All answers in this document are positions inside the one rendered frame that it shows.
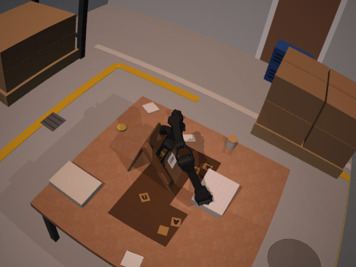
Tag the white flat rectangular card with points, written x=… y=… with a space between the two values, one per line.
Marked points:
x=189 y=138

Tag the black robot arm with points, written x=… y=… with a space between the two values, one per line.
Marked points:
x=186 y=162

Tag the yellow flat round disc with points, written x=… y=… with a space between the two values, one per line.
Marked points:
x=121 y=127

